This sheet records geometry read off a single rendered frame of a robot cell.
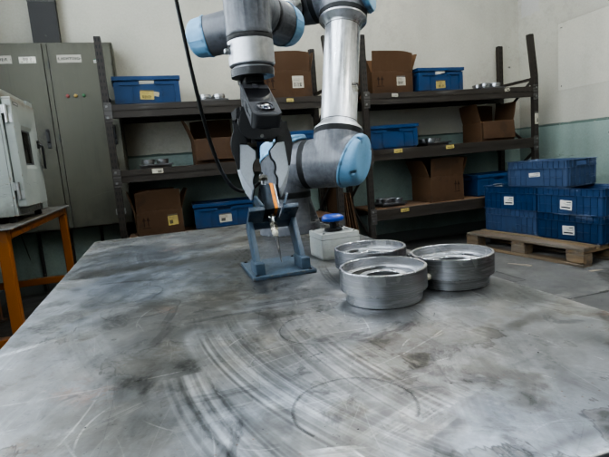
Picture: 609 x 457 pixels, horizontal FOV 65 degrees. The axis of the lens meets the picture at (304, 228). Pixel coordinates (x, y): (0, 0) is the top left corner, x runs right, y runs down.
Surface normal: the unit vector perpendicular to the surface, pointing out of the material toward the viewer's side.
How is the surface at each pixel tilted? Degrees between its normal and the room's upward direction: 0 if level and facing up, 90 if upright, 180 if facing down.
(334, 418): 0
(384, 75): 92
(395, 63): 94
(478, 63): 90
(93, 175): 90
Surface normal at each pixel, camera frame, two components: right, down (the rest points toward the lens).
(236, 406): -0.08, -0.99
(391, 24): 0.30, 0.11
